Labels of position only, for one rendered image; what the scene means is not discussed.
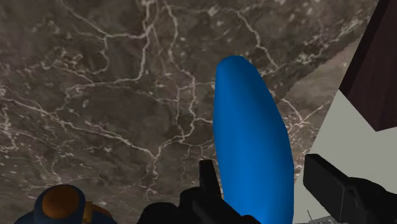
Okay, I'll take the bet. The blue and orange figure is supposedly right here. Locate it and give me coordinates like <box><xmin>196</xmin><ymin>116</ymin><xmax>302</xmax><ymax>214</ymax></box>
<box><xmin>13</xmin><ymin>184</ymin><xmax>118</xmax><ymax>224</ymax></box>

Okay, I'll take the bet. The blue elongated rounded object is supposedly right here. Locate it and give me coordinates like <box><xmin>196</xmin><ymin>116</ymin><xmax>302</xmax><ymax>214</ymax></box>
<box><xmin>212</xmin><ymin>55</ymin><xmax>295</xmax><ymax>224</ymax></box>

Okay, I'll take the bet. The dark brown wooden cabinet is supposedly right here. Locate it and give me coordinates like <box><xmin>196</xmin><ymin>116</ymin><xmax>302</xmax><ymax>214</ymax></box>
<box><xmin>338</xmin><ymin>0</ymin><xmax>397</xmax><ymax>132</ymax></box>

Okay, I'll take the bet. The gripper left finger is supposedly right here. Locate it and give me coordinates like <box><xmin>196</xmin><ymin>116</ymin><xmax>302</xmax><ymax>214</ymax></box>
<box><xmin>137</xmin><ymin>159</ymin><xmax>261</xmax><ymax>224</ymax></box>

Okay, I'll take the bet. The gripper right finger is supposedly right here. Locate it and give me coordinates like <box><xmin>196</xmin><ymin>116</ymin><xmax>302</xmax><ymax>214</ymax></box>
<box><xmin>303</xmin><ymin>153</ymin><xmax>397</xmax><ymax>224</ymax></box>

